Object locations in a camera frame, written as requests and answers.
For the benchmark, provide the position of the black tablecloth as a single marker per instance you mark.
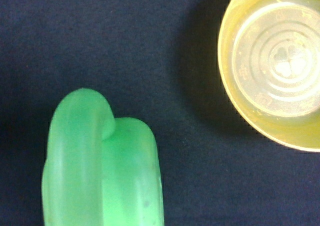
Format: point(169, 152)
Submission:
point(154, 60)

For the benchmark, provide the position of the green toy watering can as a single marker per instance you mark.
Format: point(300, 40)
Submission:
point(100, 170)

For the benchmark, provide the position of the yellow plastic cup near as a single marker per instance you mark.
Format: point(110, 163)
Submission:
point(269, 61)

